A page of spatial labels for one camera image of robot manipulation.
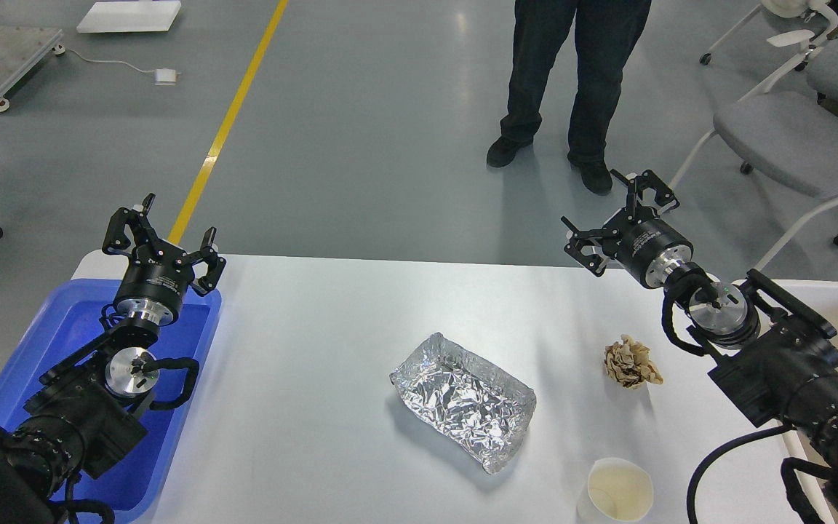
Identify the white flat board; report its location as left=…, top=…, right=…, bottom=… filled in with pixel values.
left=76, top=1, right=182, bottom=33

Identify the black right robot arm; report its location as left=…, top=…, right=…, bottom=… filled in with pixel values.
left=562, top=170, right=838, bottom=523

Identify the white power adapter with cable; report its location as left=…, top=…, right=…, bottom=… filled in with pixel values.
left=53, top=44, right=180, bottom=86

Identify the blue plastic bin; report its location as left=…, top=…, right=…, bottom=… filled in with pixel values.
left=0, top=279, right=222, bottom=523

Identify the aluminium foil tray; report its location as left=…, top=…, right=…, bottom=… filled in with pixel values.
left=389, top=333, right=538, bottom=475

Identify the crumpled brown paper ball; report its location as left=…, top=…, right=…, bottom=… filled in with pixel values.
left=603, top=333, right=664, bottom=390

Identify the white paper cup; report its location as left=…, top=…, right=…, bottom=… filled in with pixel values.
left=578, top=457, right=655, bottom=523

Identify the person in dark trousers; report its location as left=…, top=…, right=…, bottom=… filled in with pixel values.
left=486, top=0, right=653, bottom=196

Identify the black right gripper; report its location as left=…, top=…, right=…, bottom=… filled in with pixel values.
left=562, top=170, right=694, bottom=289

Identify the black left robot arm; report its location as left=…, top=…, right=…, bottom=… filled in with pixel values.
left=0, top=194, right=226, bottom=523

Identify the grey chair white frame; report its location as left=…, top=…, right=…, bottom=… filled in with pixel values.
left=671, top=53, right=838, bottom=271

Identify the wheeled metal platform cart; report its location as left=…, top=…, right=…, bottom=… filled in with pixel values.
left=0, top=25, right=65, bottom=113

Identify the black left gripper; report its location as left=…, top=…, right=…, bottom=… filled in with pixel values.
left=102, top=193, right=227, bottom=326

